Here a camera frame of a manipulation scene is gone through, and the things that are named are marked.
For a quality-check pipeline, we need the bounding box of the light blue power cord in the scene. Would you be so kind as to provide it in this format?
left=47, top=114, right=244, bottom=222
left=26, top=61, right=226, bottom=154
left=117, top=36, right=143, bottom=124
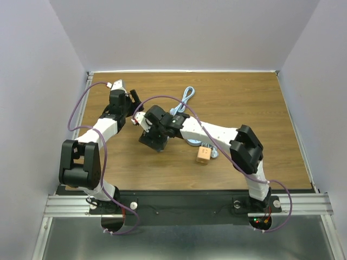
left=169, top=86, right=196, bottom=116

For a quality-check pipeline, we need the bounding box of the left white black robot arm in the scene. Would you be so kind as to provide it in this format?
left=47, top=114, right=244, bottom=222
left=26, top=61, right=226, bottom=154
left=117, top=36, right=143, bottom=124
left=59, top=89, right=141, bottom=213

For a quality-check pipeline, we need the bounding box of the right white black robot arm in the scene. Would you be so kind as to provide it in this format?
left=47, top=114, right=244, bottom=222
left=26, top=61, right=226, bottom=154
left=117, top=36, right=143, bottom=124
left=132, top=105, right=271, bottom=211

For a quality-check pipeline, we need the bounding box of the round light blue socket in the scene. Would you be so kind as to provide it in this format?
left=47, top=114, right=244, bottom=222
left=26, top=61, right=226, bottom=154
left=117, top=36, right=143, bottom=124
left=186, top=139, right=202, bottom=147

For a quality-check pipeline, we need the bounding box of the orange cube socket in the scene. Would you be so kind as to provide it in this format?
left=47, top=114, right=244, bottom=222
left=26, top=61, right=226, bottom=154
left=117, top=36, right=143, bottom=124
left=196, top=146, right=212, bottom=164

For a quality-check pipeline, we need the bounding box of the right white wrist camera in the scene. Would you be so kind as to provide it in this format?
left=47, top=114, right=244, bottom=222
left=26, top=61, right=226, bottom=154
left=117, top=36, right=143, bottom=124
left=131, top=112, right=152, bottom=133

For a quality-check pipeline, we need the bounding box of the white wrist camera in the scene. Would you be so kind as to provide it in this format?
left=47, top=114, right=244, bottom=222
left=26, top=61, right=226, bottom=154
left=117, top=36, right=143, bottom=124
left=106, top=80, right=126, bottom=92
left=131, top=112, right=152, bottom=133

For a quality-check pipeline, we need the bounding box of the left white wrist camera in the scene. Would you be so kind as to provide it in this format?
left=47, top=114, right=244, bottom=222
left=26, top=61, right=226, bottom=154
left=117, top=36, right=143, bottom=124
left=106, top=80, right=126, bottom=92

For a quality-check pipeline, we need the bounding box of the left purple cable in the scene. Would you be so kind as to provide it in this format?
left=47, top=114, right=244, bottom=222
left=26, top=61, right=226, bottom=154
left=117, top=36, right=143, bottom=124
left=67, top=82, right=141, bottom=236

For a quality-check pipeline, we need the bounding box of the purple cable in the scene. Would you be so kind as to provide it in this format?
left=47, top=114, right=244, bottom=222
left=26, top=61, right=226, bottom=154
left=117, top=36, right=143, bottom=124
left=67, top=82, right=141, bottom=236
left=132, top=95, right=293, bottom=234

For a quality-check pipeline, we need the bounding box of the grey coiled cable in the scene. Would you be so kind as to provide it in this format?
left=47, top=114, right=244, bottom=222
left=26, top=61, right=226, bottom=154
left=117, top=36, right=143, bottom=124
left=202, top=142, right=220, bottom=159

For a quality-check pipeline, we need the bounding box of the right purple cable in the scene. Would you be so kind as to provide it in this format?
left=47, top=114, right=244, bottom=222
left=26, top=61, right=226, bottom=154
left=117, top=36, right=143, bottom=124
left=132, top=95, right=293, bottom=234

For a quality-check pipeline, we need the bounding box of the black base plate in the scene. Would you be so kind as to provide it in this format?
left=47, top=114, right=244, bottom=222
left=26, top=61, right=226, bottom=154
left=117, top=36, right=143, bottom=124
left=89, top=190, right=282, bottom=227

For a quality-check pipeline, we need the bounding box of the aluminium rail frame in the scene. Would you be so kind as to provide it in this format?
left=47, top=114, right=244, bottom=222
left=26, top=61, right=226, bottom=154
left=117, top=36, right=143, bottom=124
left=32, top=70, right=337, bottom=260

